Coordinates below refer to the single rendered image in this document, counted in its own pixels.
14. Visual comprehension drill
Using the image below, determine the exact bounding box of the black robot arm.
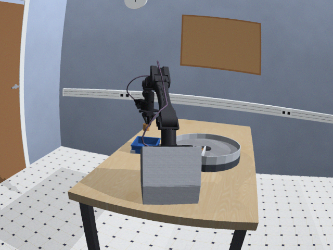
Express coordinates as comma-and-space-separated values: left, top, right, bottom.
135, 66, 193, 147

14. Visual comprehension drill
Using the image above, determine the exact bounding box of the blue crate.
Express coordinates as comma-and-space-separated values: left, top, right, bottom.
131, 136, 161, 154

